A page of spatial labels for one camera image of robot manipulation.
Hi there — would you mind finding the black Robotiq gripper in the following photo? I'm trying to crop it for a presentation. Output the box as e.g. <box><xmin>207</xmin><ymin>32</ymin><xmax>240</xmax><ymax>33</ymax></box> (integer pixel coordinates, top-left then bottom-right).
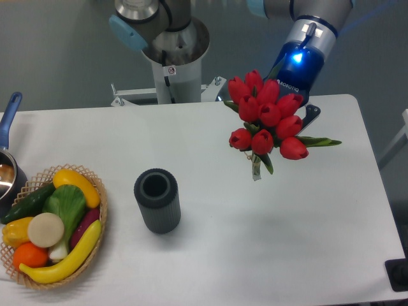
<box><xmin>266</xmin><ymin>41</ymin><xmax>324</xmax><ymax>131</ymax></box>

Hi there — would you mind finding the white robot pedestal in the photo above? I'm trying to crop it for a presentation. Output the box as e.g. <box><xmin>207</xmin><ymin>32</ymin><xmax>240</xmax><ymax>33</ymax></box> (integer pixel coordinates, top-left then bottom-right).
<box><xmin>109</xmin><ymin>16</ymin><xmax>226</xmax><ymax>105</ymax></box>

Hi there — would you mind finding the blue handled saucepan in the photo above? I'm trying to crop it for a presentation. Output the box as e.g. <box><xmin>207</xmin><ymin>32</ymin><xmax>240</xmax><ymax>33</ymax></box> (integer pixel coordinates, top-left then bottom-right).
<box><xmin>1</xmin><ymin>92</ymin><xmax>27</xmax><ymax>217</ymax></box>

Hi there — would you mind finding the yellow banana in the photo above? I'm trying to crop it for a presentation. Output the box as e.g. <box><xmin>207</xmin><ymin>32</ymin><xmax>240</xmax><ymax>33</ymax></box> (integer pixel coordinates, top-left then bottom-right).
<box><xmin>19</xmin><ymin>220</ymin><xmax>102</xmax><ymax>284</ymax></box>

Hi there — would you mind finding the white furniture leg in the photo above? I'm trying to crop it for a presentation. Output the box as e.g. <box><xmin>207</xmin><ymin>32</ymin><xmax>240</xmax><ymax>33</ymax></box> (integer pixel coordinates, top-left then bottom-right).
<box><xmin>377</xmin><ymin>109</ymin><xmax>407</xmax><ymax>171</ymax></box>

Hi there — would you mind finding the dark grey ribbed vase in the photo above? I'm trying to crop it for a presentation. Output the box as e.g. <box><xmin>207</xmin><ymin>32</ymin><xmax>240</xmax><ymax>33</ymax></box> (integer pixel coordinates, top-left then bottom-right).
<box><xmin>133</xmin><ymin>168</ymin><xmax>181</xmax><ymax>235</ymax></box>

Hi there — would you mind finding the yellow bell pepper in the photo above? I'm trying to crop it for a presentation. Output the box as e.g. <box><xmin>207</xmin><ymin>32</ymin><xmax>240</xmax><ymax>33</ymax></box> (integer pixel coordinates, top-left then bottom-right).
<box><xmin>2</xmin><ymin>217</ymin><xmax>33</xmax><ymax>249</ymax></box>

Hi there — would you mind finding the beige round disc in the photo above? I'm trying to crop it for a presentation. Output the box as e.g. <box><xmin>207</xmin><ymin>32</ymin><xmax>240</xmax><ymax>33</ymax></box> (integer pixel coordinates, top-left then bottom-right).
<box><xmin>27</xmin><ymin>212</ymin><xmax>64</xmax><ymax>248</ymax></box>

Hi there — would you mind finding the yellow squash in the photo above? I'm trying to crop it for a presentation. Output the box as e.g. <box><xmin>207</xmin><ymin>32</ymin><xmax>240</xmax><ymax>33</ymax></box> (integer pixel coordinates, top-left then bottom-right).
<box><xmin>52</xmin><ymin>169</ymin><xmax>101</xmax><ymax>208</ymax></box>

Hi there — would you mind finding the purple sweet potato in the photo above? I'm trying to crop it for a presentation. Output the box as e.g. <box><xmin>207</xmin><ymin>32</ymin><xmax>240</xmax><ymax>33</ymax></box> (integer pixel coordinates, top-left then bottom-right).
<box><xmin>69</xmin><ymin>208</ymin><xmax>99</xmax><ymax>250</ymax></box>

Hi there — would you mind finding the woven wicker basket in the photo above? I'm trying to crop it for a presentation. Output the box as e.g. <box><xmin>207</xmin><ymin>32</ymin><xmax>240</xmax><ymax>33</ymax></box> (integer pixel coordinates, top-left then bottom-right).
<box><xmin>1</xmin><ymin>164</ymin><xmax>107</xmax><ymax>289</ymax></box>

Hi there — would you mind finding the orange fruit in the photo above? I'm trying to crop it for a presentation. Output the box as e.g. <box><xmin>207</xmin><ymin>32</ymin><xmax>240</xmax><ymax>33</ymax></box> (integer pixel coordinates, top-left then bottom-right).
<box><xmin>13</xmin><ymin>242</ymin><xmax>48</xmax><ymax>270</ymax></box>

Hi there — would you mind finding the red tulip bouquet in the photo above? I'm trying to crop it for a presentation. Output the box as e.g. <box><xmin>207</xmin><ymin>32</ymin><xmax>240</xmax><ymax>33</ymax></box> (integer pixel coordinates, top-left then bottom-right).
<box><xmin>224</xmin><ymin>69</ymin><xmax>342</xmax><ymax>181</ymax></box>

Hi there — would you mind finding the green cucumber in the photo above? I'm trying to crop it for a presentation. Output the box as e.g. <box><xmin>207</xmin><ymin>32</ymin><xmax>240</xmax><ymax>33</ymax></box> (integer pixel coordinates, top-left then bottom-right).
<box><xmin>1</xmin><ymin>183</ymin><xmax>55</xmax><ymax>224</ymax></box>

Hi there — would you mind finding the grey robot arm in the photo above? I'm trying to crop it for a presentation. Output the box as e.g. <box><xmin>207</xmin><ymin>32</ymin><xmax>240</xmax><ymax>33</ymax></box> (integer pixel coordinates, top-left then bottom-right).
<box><xmin>109</xmin><ymin>1</ymin><xmax>355</xmax><ymax>104</ymax></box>

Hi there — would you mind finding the black device at table edge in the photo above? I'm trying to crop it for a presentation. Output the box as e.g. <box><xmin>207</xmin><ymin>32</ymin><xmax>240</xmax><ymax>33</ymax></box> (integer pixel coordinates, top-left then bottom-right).
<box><xmin>384</xmin><ymin>258</ymin><xmax>407</xmax><ymax>292</ymax></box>

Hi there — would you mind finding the green bok choy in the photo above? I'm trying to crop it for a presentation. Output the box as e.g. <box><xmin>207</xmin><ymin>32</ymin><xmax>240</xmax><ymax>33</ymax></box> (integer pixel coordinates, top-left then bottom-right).
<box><xmin>42</xmin><ymin>185</ymin><xmax>86</xmax><ymax>263</ymax></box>

